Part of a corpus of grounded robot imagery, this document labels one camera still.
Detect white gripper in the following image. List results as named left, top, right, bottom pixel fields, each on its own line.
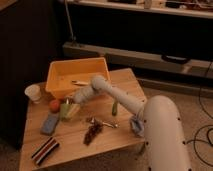
left=73, top=86, right=94, bottom=104

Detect green plastic cup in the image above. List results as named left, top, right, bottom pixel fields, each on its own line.
left=59, top=99, right=80, bottom=120

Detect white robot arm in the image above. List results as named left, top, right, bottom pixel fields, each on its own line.
left=73, top=75, right=192, bottom=171

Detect wooden utensil in bin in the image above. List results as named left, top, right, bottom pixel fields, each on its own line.
left=71, top=80, right=89, bottom=86

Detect yellow plastic bin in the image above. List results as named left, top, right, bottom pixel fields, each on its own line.
left=45, top=57, right=110, bottom=99

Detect orange ball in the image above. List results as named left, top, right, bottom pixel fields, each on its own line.
left=49, top=99, right=60, bottom=113

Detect brown dried bunch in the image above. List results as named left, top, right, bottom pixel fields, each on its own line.
left=83, top=122, right=103, bottom=145

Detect blue sponge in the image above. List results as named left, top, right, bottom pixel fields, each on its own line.
left=41, top=113, right=59, bottom=135

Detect white paper cup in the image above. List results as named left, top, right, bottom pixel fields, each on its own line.
left=24, top=84, right=41, bottom=103

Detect striped eraser block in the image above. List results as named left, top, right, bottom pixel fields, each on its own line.
left=31, top=137, right=59, bottom=166

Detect metal pole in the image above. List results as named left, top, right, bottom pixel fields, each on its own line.
left=64, top=0, right=76, bottom=45

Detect blue crumpled cloth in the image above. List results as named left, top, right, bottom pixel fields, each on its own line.
left=130, top=115, right=144, bottom=137

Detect black handle on shelf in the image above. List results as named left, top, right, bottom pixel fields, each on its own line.
left=161, top=55, right=191, bottom=65

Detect black cables on floor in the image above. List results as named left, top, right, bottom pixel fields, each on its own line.
left=185, top=61, right=213, bottom=168

